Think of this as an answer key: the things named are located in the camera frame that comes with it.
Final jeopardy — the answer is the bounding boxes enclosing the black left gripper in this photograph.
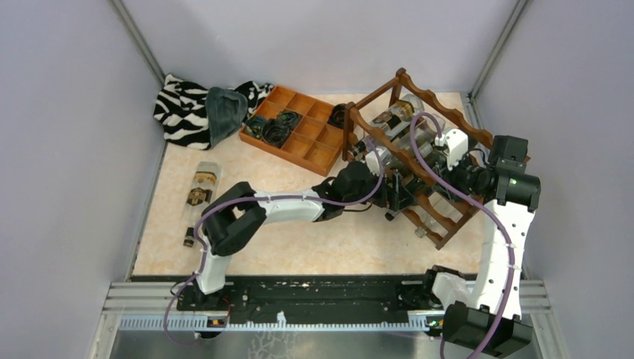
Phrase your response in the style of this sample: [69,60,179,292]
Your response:
[344,165,417,212]

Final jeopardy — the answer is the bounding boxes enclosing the dark wine bottle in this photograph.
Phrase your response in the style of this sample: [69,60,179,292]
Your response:
[396,148,447,197]

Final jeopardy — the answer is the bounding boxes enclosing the wooden wine rack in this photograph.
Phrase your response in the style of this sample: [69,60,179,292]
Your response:
[342,69,497,249]

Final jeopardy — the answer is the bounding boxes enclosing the small clear glass bottle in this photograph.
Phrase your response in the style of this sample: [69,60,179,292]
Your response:
[393,119,437,157]

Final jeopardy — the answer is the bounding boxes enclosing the clear liquor bottle gold label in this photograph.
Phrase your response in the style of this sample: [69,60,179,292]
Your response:
[182,162,221,248]

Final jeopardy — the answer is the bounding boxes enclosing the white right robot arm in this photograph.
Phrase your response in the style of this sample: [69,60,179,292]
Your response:
[421,135,541,358]

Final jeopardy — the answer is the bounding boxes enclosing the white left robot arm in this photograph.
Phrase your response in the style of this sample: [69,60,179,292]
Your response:
[193,162,415,310]

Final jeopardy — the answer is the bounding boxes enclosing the orange wooden compartment tray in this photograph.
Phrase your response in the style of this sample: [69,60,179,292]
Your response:
[239,86,343,176]

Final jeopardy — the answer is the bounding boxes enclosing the black rolled item right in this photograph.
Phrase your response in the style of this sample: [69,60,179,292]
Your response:
[327,103,346,129]

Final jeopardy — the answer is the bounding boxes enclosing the zebra striped cloth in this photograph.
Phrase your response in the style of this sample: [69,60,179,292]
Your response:
[153,73,274,150]

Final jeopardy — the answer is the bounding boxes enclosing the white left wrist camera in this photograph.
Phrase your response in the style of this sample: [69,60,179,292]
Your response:
[365,147,387,176]

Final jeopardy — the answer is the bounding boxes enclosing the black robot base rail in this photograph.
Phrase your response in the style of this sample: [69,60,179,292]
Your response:
[105,274,444,337]

